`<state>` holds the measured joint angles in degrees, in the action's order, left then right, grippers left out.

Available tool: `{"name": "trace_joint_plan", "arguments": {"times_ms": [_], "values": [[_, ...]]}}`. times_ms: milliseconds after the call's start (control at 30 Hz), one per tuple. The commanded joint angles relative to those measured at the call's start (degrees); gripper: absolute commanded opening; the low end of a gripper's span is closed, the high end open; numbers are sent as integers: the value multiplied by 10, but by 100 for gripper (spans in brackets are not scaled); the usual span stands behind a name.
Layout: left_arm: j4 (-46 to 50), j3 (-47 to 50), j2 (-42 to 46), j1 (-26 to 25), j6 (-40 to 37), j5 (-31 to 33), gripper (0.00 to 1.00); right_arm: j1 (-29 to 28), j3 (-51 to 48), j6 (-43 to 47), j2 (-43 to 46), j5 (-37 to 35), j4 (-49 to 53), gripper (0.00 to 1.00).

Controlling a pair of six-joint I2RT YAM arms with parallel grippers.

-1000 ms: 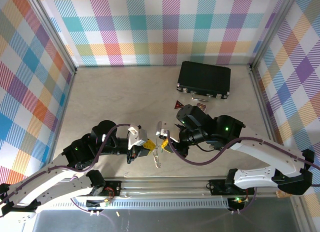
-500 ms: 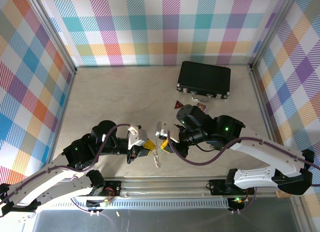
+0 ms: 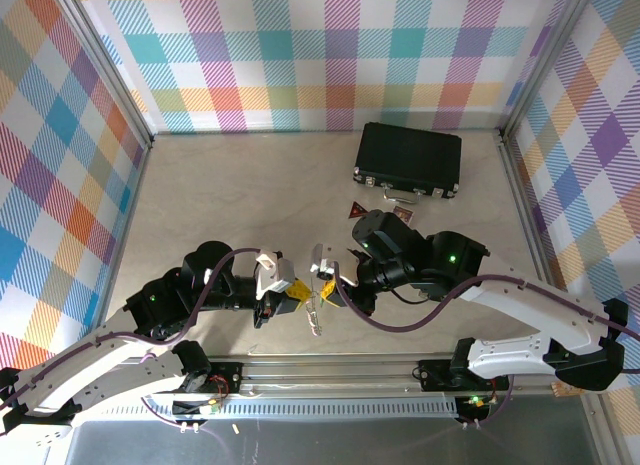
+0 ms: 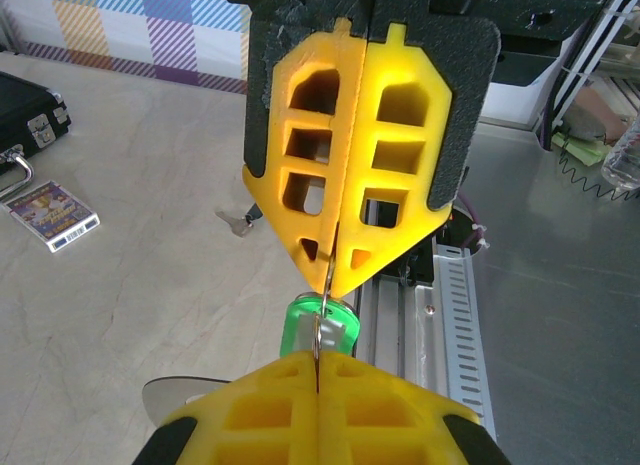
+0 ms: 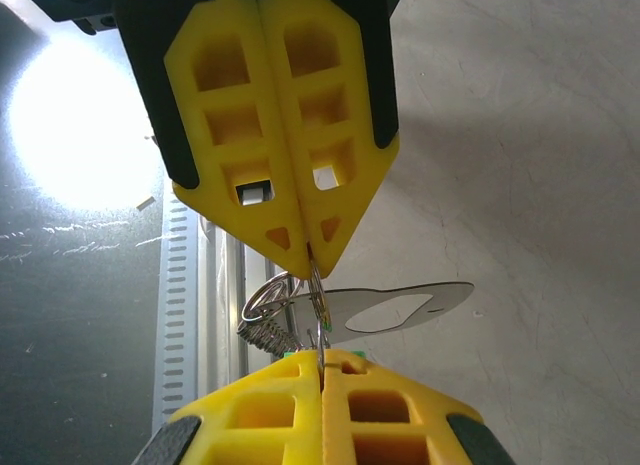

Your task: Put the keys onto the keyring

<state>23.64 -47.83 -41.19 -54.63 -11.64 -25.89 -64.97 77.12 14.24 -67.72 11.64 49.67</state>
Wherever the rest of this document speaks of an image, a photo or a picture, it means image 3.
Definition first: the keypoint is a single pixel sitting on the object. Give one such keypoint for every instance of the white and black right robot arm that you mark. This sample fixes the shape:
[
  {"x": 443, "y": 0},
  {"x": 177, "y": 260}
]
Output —
[{"x": 515, "y": 305}]

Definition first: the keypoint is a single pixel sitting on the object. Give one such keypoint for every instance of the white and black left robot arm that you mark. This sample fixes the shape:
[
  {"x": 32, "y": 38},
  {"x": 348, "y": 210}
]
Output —
[{"x": 100, "y": 365}]

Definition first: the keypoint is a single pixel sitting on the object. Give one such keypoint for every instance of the red triangle badge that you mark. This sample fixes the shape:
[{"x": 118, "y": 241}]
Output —
[{"x": 356, "y": 210}]

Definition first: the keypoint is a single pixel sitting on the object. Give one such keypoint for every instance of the small connector board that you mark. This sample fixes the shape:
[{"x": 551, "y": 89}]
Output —
[
  {"x": 477, "y": 401},
  {"x": 210, "y": 407}
]

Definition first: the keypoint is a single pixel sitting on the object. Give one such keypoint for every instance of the grey metal sheet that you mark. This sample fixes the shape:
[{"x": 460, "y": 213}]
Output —
[{"x": 350, "y": 442}]

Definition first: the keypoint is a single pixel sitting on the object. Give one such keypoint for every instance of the small orange circuit board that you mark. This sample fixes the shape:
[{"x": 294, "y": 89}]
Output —
[{"x": 560, "y": 390}]

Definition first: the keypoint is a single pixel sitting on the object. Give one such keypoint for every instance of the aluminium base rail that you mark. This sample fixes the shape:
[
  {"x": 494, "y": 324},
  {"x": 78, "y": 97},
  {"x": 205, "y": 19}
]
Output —
[{"x": 325, "y": 375}]

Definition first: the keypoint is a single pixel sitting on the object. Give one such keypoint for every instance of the aluminium side rail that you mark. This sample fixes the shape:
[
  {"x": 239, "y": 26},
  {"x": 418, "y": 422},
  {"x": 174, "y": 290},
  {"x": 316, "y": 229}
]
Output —
[
  {"x": 120, "y": 225},
  {"x": 530, "y": 225}
]

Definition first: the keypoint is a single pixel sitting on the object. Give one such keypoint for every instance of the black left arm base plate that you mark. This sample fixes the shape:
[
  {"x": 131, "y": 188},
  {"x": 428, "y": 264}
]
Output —
[{"x": 225, "y": 377}]

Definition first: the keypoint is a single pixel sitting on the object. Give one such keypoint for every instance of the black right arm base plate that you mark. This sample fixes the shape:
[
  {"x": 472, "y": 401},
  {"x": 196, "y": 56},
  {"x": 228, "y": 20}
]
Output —
[{"x": 435, "y": 375}]

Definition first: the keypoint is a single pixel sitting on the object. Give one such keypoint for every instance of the aluminium corner post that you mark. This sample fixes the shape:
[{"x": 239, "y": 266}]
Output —
[
  {"x": 547, "y": 60},
  {"x": 105, "y": 70}
]

